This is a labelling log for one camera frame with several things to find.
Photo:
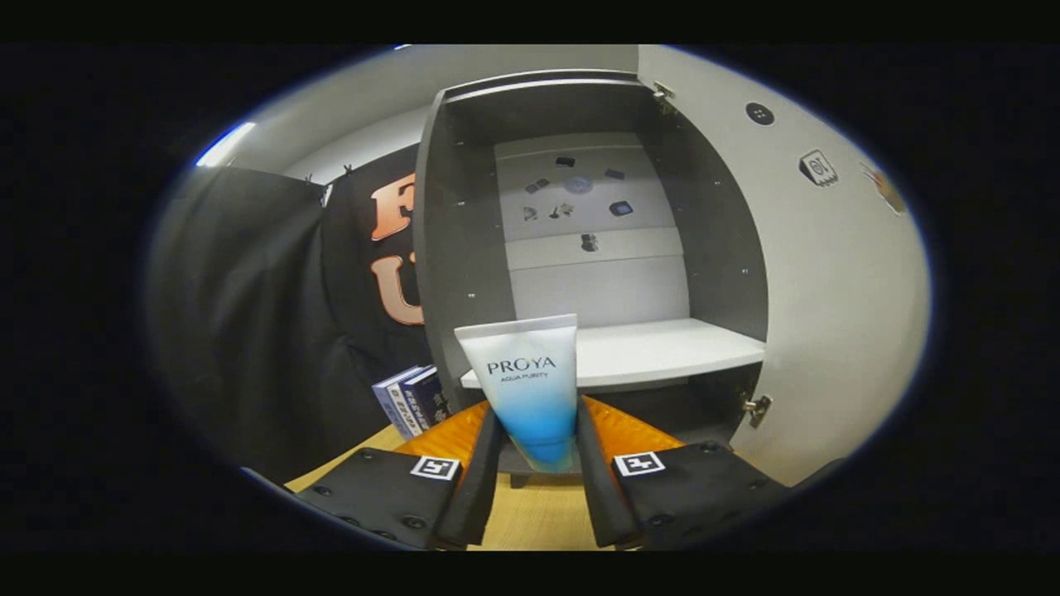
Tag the white and blue cosmetic tube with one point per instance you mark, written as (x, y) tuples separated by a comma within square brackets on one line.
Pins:
[(530, 389)]

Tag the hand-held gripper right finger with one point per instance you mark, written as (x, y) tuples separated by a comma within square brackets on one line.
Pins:
[(600, 488)]

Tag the black backdrop cloth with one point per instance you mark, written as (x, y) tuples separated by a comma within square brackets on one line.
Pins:
[(248, 331)]

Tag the grey cabinet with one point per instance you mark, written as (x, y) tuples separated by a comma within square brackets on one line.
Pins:
[(464, 248)]

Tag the light blue book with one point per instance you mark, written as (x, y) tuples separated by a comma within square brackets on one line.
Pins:
[(393, 406)]

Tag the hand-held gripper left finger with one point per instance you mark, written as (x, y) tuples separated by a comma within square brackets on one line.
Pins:
[(480, 488)]

